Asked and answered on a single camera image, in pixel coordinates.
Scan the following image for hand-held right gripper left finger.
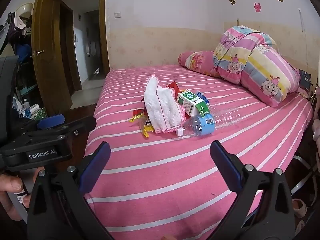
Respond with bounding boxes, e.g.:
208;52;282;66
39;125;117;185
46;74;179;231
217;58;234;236
27;141;114;240

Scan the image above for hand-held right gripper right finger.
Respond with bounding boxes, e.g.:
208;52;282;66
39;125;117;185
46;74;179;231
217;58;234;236
205;140;295;240

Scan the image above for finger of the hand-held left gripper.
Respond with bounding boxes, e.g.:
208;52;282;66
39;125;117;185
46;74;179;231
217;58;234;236
45;116;97;143
21;114;65;132

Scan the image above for clear plastic bottle blue label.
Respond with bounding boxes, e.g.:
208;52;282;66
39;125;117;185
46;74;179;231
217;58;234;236
176;107;242;138

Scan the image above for yellow snack wrapper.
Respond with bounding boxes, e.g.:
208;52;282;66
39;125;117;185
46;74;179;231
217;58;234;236
129;112;155;140

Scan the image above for green and white carton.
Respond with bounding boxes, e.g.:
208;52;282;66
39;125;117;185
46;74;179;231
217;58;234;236
176;89;210;117

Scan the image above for blue and white wrapper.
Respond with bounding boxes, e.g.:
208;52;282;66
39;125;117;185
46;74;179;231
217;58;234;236
196;91;210;105

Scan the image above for white cloth with pink edge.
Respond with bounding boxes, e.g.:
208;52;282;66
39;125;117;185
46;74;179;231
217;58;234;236
144;76;187;133

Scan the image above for person's left hand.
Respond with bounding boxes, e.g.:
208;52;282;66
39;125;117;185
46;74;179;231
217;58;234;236
0;172;33;221

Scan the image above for green patterned box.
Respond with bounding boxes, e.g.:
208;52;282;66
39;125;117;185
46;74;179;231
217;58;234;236
31;107;48;121

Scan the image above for pink striped bed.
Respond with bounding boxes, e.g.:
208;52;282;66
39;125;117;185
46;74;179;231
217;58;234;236
84;64;314;240

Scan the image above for brown wooden door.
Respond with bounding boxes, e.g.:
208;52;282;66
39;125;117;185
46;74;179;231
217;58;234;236
31;0;73;117

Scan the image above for white office chair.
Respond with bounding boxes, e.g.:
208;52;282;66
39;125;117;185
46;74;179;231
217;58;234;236
291;84;320;195

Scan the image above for beige slipper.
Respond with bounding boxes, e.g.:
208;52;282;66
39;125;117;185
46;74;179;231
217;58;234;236
292;198;307;218

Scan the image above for hanging clothes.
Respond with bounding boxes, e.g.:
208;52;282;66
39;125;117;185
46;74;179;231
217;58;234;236
0;2;33;63

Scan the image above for folded cartoon print quilt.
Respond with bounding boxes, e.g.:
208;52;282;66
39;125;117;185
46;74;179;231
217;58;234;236
212;26;300;108

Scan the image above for pink printed pillow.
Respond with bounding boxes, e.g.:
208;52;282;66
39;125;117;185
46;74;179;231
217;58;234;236
177;51;225;77

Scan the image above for dark small pillow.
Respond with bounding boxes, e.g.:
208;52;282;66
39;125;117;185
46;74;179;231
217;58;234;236
299;69;312;88

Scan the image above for brown door frame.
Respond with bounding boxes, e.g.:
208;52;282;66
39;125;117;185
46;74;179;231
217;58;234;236
45;0;110;95

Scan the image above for white wall cable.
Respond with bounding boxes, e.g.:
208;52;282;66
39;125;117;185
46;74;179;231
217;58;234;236
299;9;308;65

